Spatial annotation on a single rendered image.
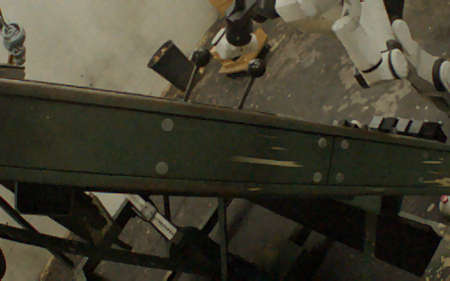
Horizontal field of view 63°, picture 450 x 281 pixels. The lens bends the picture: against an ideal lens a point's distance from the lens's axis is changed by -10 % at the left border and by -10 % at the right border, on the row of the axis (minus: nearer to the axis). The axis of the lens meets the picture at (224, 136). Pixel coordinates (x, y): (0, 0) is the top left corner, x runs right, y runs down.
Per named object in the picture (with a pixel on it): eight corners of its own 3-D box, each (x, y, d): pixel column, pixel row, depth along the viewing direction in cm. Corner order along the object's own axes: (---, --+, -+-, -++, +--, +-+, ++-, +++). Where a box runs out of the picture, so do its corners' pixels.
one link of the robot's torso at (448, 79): (457, 98, 187) (410, 53, 164) (490, 100, 169) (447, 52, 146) (450, 126, 186) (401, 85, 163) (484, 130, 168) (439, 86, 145)
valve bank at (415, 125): (471, 148, 127) (448, 106, 117) (456, 182, 124) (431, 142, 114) (372, 133, 171) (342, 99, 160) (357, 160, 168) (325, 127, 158)
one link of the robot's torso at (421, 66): (427, 67, 169) (365, 13, 147) (459, 67, 154) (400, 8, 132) (419, 97, 168) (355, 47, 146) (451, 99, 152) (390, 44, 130)
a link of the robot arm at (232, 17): (216, 12, 118) (216, 37, 128) (243, 26, 115) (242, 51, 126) (238, -12, 122) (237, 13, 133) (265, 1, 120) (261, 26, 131)
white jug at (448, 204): (469, 211, 169) (456, 190, 161) (461, 228, 167) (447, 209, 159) (452, 206, 178) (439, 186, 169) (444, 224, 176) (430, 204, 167)
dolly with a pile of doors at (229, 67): (276, 42, 454) (253, 18, 436) (253, 76, 440) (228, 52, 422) (246, 49, 506) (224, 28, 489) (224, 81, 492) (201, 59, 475)
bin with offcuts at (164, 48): (210, 67, 564) (177, 36, 535) (189, 95, 550) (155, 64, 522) (194, 70, 608) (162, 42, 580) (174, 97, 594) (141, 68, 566)
